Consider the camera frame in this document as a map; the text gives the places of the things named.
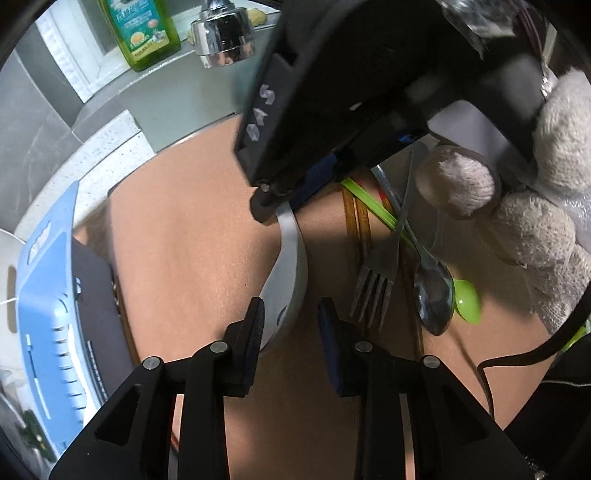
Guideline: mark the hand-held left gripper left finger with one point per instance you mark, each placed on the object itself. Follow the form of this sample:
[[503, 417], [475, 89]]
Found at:
[[255, 337]]

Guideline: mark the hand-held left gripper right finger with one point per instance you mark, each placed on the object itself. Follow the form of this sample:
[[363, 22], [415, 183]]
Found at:
[[328, 332]]

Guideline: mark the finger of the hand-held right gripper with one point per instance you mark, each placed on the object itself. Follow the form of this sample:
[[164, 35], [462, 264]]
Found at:
[[318, 177], [268, 205]]

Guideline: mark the brown wooden chopstick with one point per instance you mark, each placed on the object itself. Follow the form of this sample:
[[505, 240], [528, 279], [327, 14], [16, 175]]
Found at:
[[348, 217], [363, 226]]

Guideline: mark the white spoon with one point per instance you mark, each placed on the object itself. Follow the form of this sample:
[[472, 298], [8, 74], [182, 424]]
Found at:
[[288, 277]]

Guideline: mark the metal fork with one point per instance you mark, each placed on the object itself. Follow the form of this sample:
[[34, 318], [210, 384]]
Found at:
[[376, 272]]

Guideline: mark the metal spoon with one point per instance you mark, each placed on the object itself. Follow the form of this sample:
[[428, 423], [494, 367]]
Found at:
[[431, 295]]

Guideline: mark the green plastic spoon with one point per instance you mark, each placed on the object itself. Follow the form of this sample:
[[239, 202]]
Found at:
[[468, 302]]

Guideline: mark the blue plastic basket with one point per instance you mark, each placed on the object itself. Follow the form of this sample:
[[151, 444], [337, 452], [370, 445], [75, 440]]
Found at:
[[46, 286]]

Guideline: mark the person's right hand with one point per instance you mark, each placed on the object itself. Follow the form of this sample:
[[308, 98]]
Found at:
[[545, 230]]

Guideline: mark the brown mat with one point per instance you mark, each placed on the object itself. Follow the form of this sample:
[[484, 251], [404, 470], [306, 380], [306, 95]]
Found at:
[[194, 221]]

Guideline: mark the yellow sponge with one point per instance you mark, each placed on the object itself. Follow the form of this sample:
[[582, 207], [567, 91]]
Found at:
[[257, 17]]

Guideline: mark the chrome faucet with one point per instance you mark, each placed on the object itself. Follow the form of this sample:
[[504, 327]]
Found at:
[[221, 37]]

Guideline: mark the green dish soap bottle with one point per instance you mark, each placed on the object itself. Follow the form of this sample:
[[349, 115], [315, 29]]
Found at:
[[143, 32]]

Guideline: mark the white window frame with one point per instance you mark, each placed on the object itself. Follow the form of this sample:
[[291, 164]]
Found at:
[[69, 55]]

